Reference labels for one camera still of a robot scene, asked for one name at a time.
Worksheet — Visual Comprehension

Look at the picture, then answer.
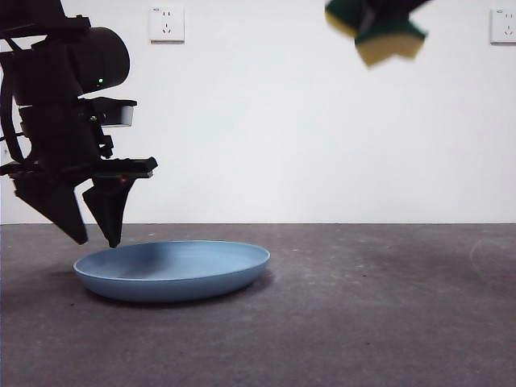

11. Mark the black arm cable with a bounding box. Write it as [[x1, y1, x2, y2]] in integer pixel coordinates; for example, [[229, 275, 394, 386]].
[[0, 66, 26, 162]]

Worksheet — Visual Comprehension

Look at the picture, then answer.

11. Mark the blue round plate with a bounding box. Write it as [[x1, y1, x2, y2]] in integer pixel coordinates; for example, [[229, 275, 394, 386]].
[[73, 240, 271, 303]]

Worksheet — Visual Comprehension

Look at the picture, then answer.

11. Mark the yellow sponge with green pad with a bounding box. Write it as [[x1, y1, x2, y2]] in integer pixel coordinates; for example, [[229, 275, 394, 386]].
[[324, 0, 428, 70]]

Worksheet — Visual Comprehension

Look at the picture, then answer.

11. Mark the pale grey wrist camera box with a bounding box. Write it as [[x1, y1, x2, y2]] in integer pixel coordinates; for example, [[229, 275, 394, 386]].
[[82, 96, 138, 129]]

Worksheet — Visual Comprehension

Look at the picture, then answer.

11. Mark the white wall socket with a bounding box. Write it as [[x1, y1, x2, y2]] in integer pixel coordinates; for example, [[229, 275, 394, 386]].
[[149, 6, 186, 44], [489, 8, 516, 45]]

